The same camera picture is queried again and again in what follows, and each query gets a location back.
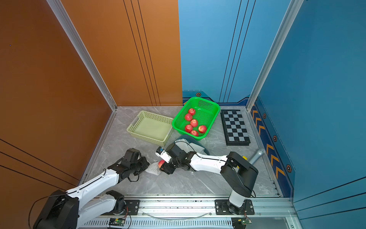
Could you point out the left aluminium corner post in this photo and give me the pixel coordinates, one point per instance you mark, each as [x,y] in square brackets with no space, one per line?
[65,21]

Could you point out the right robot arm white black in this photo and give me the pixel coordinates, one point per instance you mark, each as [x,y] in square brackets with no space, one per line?
[240,174]

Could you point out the cream perforated plastic basket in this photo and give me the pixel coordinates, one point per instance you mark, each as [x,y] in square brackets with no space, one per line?
[151,127]

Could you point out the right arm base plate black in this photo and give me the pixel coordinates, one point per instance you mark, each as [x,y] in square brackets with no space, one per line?
[224,207]

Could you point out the right green circuit board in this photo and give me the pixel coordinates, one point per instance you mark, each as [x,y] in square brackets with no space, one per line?
[240,223]

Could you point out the left green circuit board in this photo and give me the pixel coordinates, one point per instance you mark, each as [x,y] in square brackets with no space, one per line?
[116,222]

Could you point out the silver metal cylinder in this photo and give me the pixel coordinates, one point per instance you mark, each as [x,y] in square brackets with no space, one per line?
[256,156]

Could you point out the green plastic mesh basket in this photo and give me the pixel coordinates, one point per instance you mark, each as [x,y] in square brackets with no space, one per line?
[206,114]

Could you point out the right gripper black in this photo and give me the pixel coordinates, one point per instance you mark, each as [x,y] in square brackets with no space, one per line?
[167,169]

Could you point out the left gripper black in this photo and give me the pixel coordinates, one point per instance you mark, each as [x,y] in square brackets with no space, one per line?
[146,163]

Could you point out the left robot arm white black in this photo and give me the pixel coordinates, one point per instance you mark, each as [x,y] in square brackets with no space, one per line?
[73,208]

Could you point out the aluminium front rail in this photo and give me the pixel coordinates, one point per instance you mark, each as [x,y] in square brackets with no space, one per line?
[189,206]

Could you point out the dark teal plastic tray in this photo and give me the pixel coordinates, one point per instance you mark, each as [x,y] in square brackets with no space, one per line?
[193,140]

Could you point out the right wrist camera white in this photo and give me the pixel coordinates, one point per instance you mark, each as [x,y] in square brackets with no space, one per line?
[161,152]

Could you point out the right aluminium corner post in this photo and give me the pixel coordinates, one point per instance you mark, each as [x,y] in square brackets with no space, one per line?
[281,35]

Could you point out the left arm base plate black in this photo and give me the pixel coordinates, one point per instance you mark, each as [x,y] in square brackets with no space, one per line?
[127,207]

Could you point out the black white checkerboard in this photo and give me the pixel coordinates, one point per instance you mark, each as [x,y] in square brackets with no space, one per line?
[234,128]

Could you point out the green circuit board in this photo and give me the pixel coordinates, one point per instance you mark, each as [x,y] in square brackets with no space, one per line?
[240,223]
[116,222]

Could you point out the aluminium corner post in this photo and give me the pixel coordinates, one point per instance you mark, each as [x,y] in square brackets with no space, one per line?
[65,21]
[281,35]

